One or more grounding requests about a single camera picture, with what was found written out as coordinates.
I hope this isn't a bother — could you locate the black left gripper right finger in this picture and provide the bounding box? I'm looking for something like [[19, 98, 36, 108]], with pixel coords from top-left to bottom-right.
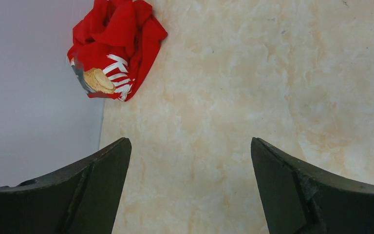
[[251, 138, 374, 234]]

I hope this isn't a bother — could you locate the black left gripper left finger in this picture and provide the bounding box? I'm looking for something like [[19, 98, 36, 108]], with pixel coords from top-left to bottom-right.
[[0, 137, 131, 234]]

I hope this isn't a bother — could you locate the red crumpled cloth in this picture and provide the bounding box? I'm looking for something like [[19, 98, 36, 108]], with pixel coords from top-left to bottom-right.
[[67, 0, 168, 102]]

